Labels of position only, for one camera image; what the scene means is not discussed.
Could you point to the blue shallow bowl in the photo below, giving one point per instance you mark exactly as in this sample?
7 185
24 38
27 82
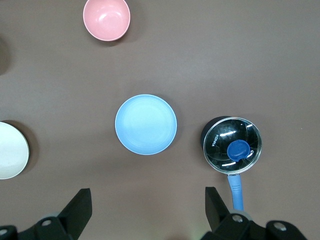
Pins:
146 124

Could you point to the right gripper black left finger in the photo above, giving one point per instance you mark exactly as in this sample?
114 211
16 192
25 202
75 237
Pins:
75 212

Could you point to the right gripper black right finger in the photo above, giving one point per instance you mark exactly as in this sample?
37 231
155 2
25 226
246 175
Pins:
217 215

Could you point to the pink deep bowl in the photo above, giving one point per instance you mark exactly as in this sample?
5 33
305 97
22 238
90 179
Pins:
106 18

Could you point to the glass lid with blue knob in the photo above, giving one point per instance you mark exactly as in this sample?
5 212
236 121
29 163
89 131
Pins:
225 142

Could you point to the beige shallow bowl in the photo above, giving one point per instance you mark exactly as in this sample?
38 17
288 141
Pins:
11 151

